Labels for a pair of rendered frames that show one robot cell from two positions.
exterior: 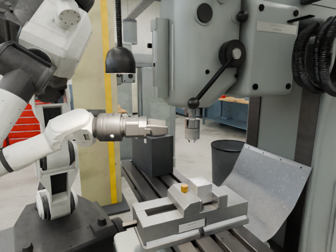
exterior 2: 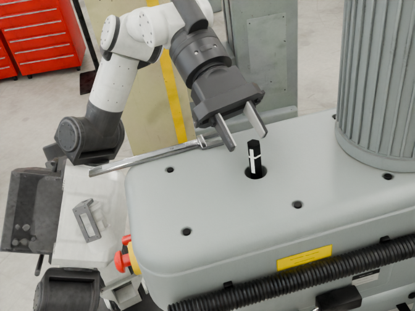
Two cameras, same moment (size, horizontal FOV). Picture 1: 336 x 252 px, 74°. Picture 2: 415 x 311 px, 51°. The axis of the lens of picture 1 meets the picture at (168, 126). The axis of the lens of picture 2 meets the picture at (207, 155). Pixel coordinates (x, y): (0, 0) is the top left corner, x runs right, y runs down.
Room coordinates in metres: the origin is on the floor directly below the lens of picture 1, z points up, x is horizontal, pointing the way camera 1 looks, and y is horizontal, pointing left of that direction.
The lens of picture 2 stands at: (0.18, -0.15, 2.37)
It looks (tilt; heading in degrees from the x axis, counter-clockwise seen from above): 40 degrees down; 16
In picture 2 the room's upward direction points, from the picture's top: 10 degrees counter-clockwise
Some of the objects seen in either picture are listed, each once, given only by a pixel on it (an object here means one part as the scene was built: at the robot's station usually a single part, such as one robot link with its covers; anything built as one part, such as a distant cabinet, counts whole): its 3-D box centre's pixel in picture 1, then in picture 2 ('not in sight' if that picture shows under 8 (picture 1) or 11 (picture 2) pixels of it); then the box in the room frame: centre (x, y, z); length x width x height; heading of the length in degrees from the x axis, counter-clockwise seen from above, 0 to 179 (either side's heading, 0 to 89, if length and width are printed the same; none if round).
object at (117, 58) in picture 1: (120, 60); not in sight; (0.56, 0.11, 1.44); 0.07 x 0.07 x 0.06
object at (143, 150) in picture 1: (151, 149); not in sight; (1.09, 0.08, 1.04); 0.22 x 0.12 x 0.20; 33
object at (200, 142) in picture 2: not in sight; (155, 154); (0.74, 0.10, 1.89); 0.24 x 0.04 x 0.01; 115
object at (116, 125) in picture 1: (127, 127); not in sight; (0.69, 0.13, 1.24); 0.13 x 0.12 x 0.10; 4
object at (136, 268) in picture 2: not in sight; (137, 257); (0.61, 0.13, 1.76); 0.06 x 0.02 x 0.06; 23
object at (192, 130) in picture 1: (192, 130); not in sight; (0.70, -0.08, 1.23); 0.05 x 0.05 x 0.06
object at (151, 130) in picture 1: (157, 130); not in sight; (0.64, 0.03, 1.24); 0.06 x 0.02 x 0.03; 94
